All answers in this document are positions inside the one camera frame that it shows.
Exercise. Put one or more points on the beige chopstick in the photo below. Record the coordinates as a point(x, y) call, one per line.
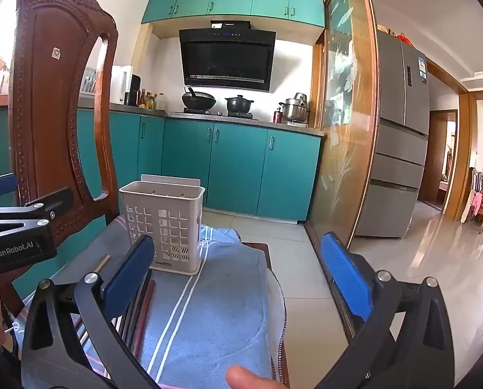
point(102, 262)

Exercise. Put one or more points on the white plastic utensil holder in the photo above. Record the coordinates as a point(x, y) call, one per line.
point(160, 202)

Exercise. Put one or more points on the person's right hand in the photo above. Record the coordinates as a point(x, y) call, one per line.
point(249, 379)

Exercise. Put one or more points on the etched glass sliding door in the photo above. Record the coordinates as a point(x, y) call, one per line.
point(347, 109)

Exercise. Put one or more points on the black cooking pot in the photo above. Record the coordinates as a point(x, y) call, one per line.
point(237, 105)

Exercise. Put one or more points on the black range hood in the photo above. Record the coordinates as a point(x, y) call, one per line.
point(225, 56)

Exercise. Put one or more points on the gas stove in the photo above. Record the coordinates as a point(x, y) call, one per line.
point(213, 114)

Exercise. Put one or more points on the stainless steel pot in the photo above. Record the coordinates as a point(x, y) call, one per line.
point(294, 110)

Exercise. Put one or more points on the black wok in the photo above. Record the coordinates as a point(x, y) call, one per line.
point(199, 100)

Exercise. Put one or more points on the silver refrigerator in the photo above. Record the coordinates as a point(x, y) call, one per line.
point(399, 137)

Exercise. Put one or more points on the dark sauce bottle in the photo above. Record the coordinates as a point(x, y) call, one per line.
point(142, 99)

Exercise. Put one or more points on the black kitchen appliance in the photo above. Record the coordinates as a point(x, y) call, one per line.
point(133, 89)

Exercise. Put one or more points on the blue striped towel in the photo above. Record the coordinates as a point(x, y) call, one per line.
point(217, 304)

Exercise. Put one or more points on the carved wooden chair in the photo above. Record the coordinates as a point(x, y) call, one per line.
point(51, 109)

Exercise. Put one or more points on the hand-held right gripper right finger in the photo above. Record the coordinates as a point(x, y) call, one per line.
point(347, 279)

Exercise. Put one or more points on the white table cover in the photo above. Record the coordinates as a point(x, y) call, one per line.
point(276, 312)

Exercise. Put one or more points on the white kitchen appliance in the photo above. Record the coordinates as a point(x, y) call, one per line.
point(120, 83)

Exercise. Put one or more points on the white plastic jug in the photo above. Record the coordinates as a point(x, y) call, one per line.
point(161, 102)

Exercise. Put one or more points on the wooden door frame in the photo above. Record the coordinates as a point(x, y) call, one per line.
point(462, 150)

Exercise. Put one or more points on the grey kitchen countertop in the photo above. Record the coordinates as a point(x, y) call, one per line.
point(298, 129)

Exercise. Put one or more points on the red canister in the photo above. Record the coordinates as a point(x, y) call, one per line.
point(277, 115)

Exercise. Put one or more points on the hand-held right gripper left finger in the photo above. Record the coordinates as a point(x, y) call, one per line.
point(128, 275)

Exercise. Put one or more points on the pink hanging cloth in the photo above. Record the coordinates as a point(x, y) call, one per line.
point(477, 204)

